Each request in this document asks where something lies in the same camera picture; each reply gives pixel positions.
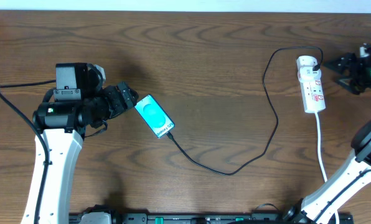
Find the white power strip cord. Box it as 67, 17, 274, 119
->
314, 112, 340, 224

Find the white power strip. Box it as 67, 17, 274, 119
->
298, 67, 326, 113

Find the black right camera cable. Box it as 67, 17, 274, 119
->
312, 42, 371, 224

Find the black charging cable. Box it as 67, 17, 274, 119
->
166, 45, 324, 177

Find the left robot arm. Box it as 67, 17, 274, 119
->
21, 63, 138, 223

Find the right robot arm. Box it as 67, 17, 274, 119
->
283, 55, 371, 223

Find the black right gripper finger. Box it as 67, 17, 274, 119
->
323, 53, 357, 75
336, 77, 353, 90

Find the turquoise screen smartphone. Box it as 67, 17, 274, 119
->
134, 95, 175, 138

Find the white charger plug adapter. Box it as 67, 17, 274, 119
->
296, 55, 320, 76

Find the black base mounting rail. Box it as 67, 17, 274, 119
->
68, 204, 354, 224

